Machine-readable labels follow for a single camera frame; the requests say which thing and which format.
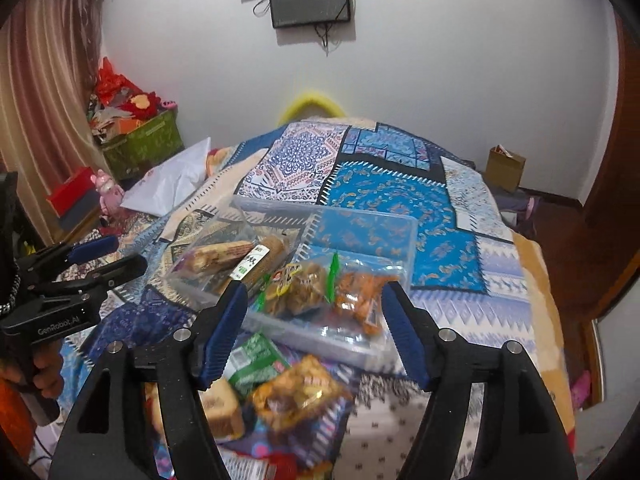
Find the golden candy packet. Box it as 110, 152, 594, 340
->
250, 355, 353, 433

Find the yellow foam tube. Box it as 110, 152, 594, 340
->
274, 90, 346, 126

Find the white plastic bag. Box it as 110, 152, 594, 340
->
121, 136, 213, 218

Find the patchwork blanket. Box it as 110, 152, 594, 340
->
55, 117, 576, 480

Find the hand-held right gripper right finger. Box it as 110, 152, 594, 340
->
381, 281, 578, 480

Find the red snack bag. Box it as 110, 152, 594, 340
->
220, 447, 281, 480

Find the red box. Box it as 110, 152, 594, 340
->
46, 166, 101, 218

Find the brown curtain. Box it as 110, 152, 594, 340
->
0, 0, 116, 246

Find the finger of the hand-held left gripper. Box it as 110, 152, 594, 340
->
17, 235, 120, 281
30, 254, 148, 303

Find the brown cake roll packet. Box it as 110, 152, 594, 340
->
232, 235, 291, 291

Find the biscuit packet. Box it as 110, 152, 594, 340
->
185, 240, 256, 286

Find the orange fried snack packet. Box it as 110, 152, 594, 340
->
330, 265, 398, 338

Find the black monitor cable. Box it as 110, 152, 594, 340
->
315, 20, 346, 56

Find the square bread packet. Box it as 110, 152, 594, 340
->
200, 379, 246, 442

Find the green snack packet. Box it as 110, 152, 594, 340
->
225, 332, 291, 398

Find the purple snack packet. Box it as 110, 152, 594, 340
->
295, 400, 351, 468

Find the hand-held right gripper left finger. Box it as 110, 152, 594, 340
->
47, 280, 249, 480

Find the pile of red plush items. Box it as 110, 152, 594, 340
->
87, 57, 178, 143

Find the small cardboard box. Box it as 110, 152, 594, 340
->
486, 145, 527, 192

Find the person's left hand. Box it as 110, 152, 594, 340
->
20, 347, 66, 393

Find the pink bunny doll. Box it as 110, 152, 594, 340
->
92, 170, 125, 216

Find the green storage box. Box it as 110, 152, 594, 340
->
100, 110, 185, 181

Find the wooden door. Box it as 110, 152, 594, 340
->
580, 10, 640, 321

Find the clear plastic container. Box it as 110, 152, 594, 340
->
230, 197, 418, 373

